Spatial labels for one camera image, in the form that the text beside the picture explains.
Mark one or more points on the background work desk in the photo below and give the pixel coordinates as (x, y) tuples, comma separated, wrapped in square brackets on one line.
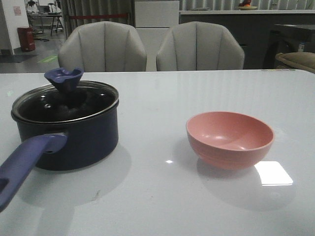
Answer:
[(44, 14)]

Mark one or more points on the left grey upholstered chair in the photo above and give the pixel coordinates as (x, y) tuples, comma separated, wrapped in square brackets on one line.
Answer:
[(104, 47)]

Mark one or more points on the red barrier belt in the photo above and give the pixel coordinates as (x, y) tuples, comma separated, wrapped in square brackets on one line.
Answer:
[(107, 16)]

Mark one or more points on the dark side table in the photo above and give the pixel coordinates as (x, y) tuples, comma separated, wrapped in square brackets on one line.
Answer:
[(288, 39)]

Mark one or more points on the dark grey kitchen counter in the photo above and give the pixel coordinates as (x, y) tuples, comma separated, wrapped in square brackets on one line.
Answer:
[(251, 28)]

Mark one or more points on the dark blue saucepan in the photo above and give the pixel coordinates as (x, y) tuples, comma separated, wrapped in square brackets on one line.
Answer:
[(57, 147)]

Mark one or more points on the pink bowl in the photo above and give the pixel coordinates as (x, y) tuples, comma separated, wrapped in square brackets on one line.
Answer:
[(229, 140)]

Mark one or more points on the right grey upholstered chair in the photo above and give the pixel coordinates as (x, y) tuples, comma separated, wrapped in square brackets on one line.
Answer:
[(199, 46)]

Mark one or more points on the beige cushion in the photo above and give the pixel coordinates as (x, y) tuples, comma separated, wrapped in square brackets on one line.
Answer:
[(297, 60)]

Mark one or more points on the glass lid with blue knob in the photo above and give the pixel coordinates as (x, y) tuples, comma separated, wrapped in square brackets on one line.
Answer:
[(66, 98)]

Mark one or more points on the grey upholstered chair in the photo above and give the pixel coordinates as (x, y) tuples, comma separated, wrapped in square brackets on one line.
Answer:
[(199, 46), (104, 47)]

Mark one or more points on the red trash bin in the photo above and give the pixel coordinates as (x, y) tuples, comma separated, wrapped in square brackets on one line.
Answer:
[(26, 39)]

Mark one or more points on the white refrigerator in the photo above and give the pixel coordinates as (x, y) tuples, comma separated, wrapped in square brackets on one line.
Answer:
[(152, 20)]

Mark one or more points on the fruit plate on counter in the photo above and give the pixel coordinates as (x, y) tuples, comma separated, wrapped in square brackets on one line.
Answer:
[(246, 5)]

